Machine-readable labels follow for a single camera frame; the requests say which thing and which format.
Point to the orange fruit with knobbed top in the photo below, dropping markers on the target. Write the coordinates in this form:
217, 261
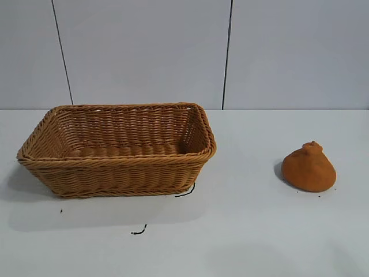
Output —
310, 170

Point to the brown woven wicker basket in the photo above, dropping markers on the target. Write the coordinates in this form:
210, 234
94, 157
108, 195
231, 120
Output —
115, 173

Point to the long black thread piece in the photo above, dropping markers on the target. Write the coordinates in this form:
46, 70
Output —
186, 194

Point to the short curled black thread piece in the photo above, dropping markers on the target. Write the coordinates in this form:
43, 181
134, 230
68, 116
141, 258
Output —
140, 231

